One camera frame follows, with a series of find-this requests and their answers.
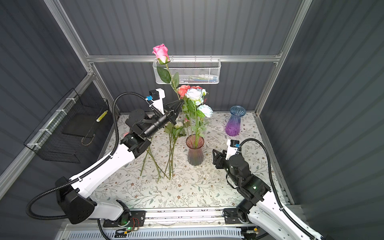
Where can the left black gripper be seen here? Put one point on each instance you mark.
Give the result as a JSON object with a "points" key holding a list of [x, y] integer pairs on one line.
{"points": [[173, 113]]}

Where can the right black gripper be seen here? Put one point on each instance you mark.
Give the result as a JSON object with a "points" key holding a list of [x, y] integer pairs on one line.
{"points": [[220, 158]]}

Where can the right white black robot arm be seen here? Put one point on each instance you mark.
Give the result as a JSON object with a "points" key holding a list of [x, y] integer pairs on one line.
{"points": [[260, 205]]}

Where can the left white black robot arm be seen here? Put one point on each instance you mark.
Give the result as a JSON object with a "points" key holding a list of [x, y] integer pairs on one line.
{"points": [[74, 194]]}

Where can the red pink glass vase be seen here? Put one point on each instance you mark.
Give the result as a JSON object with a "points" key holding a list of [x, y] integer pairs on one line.
{"points": [[195, 150]]}

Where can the blue purple glass vase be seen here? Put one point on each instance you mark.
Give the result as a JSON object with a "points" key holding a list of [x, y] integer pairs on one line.
{"points": [[233, 126]]}

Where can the white pink bud spray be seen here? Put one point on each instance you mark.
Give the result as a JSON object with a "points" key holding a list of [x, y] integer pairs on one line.
{"points": [[180, 129]]}

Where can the pale pink flower spray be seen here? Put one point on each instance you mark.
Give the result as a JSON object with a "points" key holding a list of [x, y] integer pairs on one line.
{"points": [[147, 166]]}

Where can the pens in white basket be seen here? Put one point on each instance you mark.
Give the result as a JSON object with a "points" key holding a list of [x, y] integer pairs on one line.
{"points": [[203, 79]]}

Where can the floral patterned table mat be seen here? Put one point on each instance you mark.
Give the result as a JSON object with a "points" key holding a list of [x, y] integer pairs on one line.
{"points": [[190, 186]]}

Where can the yellow green marker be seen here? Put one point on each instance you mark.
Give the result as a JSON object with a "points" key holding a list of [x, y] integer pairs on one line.
{"points": [[101, 116]]}

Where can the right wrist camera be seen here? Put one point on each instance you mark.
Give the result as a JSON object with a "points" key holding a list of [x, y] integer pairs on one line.
{"points": [[233, 146]]}

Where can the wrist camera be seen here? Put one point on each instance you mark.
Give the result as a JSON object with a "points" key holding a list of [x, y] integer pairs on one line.
{"points": [[233, 146], [155, 99]]}

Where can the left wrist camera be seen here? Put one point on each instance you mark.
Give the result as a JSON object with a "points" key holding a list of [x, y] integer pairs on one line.
{"points": [[155, 99]]}

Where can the white wire mesh basket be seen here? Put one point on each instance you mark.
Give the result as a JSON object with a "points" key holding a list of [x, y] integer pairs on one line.
{"points": [[197, 66]]}

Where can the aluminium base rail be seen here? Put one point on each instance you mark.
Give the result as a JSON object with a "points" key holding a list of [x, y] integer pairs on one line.
{"points": [[199, 217]]}

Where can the black wire basket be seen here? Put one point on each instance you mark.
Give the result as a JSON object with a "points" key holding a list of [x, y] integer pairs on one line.
{"points": [[72, 134]]}

